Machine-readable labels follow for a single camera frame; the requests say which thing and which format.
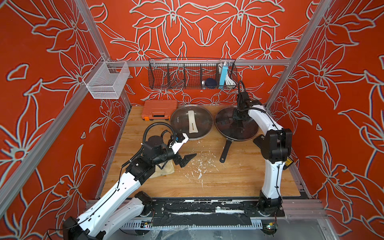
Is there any yellow cloth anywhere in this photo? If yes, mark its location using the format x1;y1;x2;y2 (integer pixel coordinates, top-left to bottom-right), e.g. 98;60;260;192
150;161;175;179

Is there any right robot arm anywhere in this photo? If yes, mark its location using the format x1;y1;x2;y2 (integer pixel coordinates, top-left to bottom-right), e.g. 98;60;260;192
233;81;293;217

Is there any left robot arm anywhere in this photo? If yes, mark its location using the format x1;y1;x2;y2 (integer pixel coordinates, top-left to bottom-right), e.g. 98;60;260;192
62;122;196;240

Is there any black frying pan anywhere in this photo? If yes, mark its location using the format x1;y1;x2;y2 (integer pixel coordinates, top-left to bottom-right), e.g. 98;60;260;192
214;105;260;164

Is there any light blue white brush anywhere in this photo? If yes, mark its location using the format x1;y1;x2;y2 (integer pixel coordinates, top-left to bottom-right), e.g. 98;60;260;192
218;62;236;89

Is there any orange tool case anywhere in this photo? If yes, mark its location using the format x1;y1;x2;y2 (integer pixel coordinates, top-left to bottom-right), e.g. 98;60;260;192
142;100;178;121

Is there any blue round object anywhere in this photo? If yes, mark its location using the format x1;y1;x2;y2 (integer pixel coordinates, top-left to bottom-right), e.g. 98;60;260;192
205;78;217;89

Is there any clear plastic basket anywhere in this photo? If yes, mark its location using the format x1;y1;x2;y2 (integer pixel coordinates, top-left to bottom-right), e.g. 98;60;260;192
83;62;131;100

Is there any pan with white-handled lid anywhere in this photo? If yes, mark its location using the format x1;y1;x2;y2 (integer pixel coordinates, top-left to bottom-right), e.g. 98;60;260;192
170;105;214;140

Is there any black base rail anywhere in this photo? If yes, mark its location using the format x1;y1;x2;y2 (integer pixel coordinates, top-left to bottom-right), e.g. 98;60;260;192
140;197;286;227

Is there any black wire basket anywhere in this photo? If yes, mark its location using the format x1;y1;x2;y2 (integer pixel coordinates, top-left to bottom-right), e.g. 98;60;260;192
148;57;238;90

